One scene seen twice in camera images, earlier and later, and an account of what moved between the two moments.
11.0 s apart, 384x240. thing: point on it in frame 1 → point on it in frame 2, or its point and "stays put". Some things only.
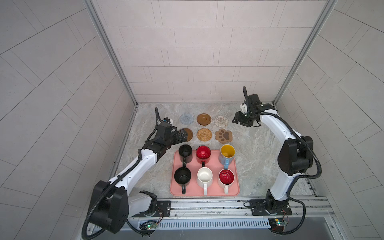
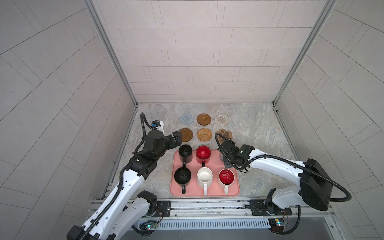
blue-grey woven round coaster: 186,119 stays put
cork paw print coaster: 223,136 stays put
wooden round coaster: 203,119 stays put
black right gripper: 238,117 → 227,166
